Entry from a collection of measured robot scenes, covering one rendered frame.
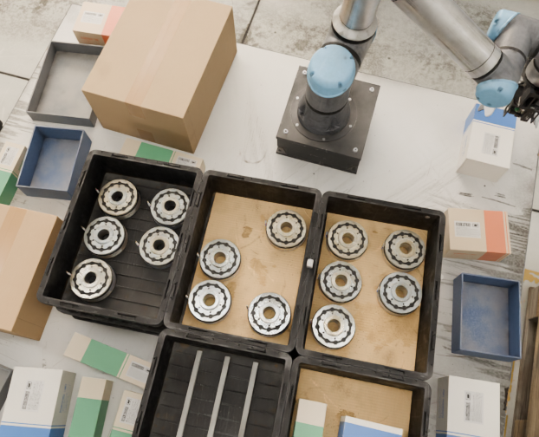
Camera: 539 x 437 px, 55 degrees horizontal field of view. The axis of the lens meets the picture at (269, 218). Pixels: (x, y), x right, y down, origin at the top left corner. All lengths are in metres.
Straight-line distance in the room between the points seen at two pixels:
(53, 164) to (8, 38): 1.45
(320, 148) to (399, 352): 0.59
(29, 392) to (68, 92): 0.92
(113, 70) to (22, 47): 1.47
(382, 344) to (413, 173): 0.55
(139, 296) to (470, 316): 0.86
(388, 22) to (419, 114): 1.22
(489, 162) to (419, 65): 1.23
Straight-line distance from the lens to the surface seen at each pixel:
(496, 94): 1.18
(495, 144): 1.61
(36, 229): 1.44
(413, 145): 1.65
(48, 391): 1.41
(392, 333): 1.30
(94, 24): 1.85
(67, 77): 1.85
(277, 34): 2.76
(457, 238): 1.47
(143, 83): 1.51
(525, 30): 1.27
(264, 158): 1.57
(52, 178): 1.67
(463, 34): 1.12
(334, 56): 1.36
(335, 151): 1.48
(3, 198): 1.66
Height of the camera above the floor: 2.09
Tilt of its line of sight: 69 degrees down
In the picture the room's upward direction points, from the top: 2 degrees counter-clockwise
